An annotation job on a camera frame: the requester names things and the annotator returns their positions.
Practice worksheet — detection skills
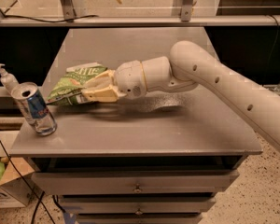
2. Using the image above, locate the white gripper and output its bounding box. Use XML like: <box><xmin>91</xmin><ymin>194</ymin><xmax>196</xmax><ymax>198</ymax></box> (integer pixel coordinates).
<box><xmin>81</xmin><ymin>61</ymin><xmax>147</xmax><ymax>103</ymax></box>

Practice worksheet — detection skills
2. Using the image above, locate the green jalapeno chip bag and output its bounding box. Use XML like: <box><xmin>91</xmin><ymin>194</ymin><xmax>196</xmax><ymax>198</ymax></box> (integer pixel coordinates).
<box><xmin>47</xmin><ymin>63</ymin><xmax>106</xmax><ymax>105</ymax></box>

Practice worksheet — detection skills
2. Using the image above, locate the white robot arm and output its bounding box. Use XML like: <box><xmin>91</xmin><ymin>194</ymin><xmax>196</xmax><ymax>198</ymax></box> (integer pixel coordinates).
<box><xmin>82</xmin><ymin>41</ymin><xmax>280</xmax><ymax>153</ymax></box>

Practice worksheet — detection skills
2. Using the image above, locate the redbull can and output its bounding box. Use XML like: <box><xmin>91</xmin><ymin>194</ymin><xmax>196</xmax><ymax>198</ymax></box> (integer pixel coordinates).
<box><xmin>11</xmin><ymin>82</ymin><xmax>57</xmax><ymax>136</ymax></box>

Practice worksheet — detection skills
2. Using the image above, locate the grey drawer cabinet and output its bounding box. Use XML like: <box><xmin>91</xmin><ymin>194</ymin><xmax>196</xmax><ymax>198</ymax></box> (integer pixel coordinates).
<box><xmin>8</xmin><ymin>26</ymin><xmax>263</xmax><ymax>224</ymax></box>

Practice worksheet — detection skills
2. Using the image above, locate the clear pump dispenser bottle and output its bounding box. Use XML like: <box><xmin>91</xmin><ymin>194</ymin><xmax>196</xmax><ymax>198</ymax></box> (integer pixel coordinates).
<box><xmin>0</xmin><ymin>63</ymin><xmax>19</xmax><ymax>93</ymax></box>

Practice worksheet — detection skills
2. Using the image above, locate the top grey drawer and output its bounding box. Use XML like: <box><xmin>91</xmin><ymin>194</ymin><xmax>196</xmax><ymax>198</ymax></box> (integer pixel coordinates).
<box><xmin>32</xmin><ymin>170</ymin><xmax>239</xmax><ymax>195</ymax></box>

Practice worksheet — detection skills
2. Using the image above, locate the grey drawer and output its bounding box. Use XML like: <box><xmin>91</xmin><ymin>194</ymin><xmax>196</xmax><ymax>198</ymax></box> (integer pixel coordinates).
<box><xmin>32</xmin><ymin>170</ymin><xmax>239</xmax><ymax>195</ymax></box>
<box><xmin>60</xmin><ymin>194</ymin><xmax>216</xmax><ymax>214</ymax></box>
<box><xmin>77</xmin><ymin>214</ymin><xmax>203</xmax><ymax>224</ymax></box>

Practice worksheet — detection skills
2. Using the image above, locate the middle grey drawer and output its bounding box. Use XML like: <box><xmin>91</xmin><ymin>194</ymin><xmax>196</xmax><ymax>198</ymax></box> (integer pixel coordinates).
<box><xmin>60</xmin><ymin>194</ymin><xmax>216</xmax><ymax>214</ymax></box>

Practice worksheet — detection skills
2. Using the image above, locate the bottom grey drawer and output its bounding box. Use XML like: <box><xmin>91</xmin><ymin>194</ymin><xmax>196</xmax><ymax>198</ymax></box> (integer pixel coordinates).
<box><xmin>77</xmin><ymin>214</ymin><xmax>203</xmax><ymax>224</ymax></box>

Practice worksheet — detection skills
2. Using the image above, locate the cardboard box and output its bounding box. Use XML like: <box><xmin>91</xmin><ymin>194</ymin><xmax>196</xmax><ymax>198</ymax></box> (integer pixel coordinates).
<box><xmin>0</xmin><ymin>158</ymin><xmax>35</xmax><ymax>209</ymax></box>

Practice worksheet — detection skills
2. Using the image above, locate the black cable on ledge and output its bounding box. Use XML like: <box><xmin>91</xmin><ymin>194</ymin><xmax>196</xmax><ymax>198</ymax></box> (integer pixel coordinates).
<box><xmin>3</xmin><ymin>14</ymin><xmax>99</xmax><ymax>24</ymax></box>

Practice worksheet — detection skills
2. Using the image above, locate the left metal bracket post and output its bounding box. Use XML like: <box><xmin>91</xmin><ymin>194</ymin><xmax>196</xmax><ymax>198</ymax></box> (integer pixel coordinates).
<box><xmin>60</xmin><ymin>0</ymin><xmax>87</xmax><ymax>20</ymax></box>

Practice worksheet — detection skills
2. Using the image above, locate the black cable on floor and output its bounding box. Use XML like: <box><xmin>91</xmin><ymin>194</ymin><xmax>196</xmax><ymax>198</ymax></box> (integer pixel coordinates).
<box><xmin>0</xmin><ymin>125</ymin><xmax>56</xmax><ymax>224</ymax></box>

